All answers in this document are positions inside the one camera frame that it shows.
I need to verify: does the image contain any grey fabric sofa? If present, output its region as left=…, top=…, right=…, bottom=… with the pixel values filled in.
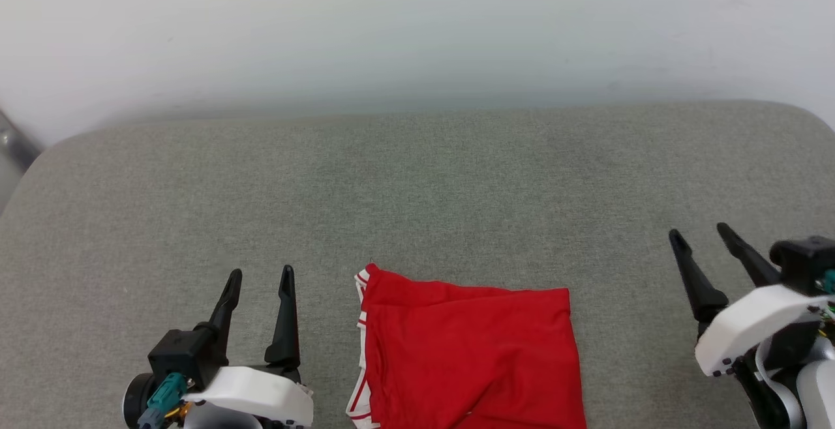
left=0, top=100, right=835, bottom=429

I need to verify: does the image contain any teal left cable connector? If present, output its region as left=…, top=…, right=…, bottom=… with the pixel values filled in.
left=138, top=372, right=188, bottom=428

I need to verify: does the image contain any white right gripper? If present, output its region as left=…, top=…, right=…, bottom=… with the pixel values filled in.
left=669, top=222, right=829, bottom=377

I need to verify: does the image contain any grey metal object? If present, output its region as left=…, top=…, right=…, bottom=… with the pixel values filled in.
left=0, top=108, right=41, bottom=211

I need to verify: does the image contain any red and white jersey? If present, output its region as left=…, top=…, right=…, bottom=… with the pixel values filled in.
left=346, top=263, right=588, bottom=429

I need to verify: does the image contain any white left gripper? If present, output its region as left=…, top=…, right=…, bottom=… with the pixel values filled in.
left=186, top=265, right=314, bottom=426

